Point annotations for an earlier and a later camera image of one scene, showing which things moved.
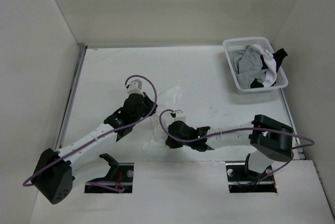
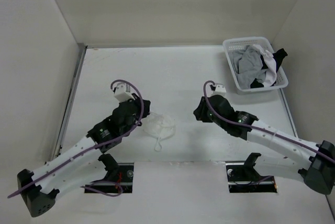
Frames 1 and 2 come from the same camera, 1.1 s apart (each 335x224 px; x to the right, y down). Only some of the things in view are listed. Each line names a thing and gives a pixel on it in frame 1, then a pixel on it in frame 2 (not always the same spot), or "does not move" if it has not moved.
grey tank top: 247,65 does not move
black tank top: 278,57 does not move
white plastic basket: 231,43 does not move
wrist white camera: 135,87 to 122,92
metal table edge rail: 82,49 does not move
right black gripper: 172,145 to 199,113
